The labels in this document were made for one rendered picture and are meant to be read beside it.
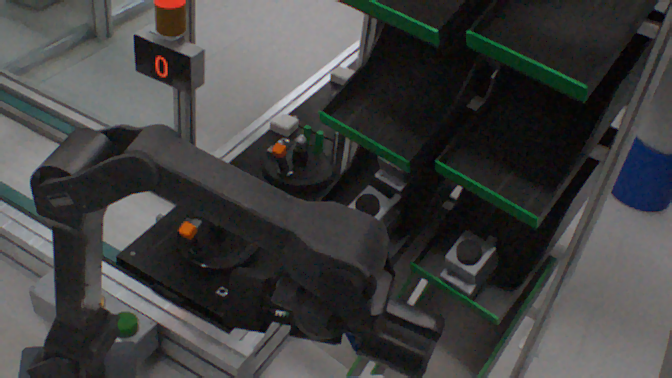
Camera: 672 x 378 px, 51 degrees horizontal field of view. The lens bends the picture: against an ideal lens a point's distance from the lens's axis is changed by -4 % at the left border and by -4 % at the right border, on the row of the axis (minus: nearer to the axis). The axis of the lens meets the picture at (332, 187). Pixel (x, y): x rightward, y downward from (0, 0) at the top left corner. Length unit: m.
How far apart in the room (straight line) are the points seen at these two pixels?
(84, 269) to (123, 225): 0.64
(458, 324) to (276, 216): 0.51
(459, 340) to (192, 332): 0.40
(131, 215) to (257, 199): 0.81
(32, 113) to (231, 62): 0.57
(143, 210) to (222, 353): 0.39
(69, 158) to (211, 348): 0.54
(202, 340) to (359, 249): 0.58
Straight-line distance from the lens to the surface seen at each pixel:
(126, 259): 1.22
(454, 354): 1.04
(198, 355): 1.14
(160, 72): 1.26
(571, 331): 1.40
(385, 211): 0.89
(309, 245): 0.57
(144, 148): 0.59
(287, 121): 1.49
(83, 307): 0.78
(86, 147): 0.66
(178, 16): 1.20
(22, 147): 1.58
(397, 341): 0.64
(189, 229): 1.12
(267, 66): 1.92
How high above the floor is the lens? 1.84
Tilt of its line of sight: 40 degrees down
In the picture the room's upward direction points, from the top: 8 degrees clockwise
